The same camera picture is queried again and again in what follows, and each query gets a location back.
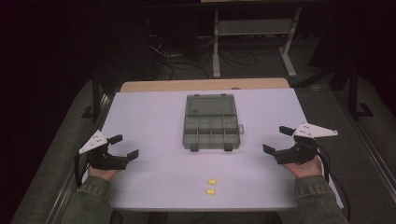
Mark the person's left hand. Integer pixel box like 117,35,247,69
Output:
87,165,121,182

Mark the grey plastic compartment organizer box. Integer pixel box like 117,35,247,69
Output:
181,93,245,153

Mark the white metal desk frame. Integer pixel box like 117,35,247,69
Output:
212,6,304,79

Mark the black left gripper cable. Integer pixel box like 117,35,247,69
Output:
73,152,92,189

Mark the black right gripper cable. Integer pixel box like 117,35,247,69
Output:
317,145,352,222

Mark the person's right hand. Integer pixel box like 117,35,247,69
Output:
282,155,323,179

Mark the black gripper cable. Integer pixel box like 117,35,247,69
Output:
317,145,352,222
73,152,92,189

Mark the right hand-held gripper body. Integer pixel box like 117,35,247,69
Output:
274,121,339,165

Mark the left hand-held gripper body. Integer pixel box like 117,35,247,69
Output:
78,129,129,171

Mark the black metal stand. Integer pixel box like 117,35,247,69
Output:
346,61,375,121

